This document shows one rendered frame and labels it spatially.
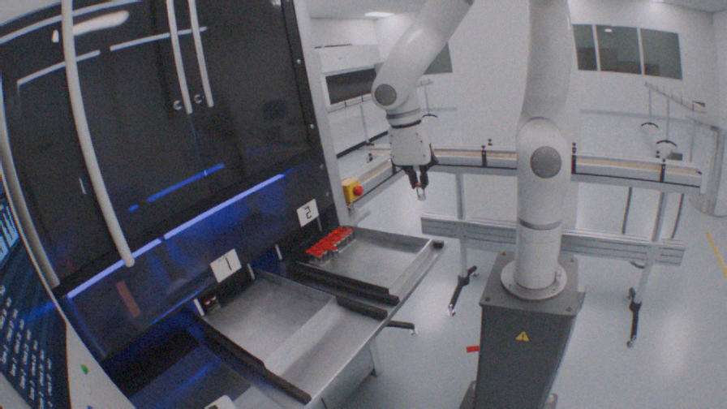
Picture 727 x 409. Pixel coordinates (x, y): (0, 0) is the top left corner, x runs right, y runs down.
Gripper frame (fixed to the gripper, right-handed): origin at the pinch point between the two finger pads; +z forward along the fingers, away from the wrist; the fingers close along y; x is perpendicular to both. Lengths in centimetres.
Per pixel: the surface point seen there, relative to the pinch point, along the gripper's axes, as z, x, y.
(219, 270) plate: 7, -40, -41
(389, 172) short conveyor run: 26, 63, -49
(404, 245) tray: 25.6, 5.2, -12.5
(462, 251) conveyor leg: 86, 83, -24
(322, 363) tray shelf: 22, -45, -6
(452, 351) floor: 116, 32, -15
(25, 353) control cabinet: -21, -85, -4
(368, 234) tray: 23.9, 7.1, -26.9
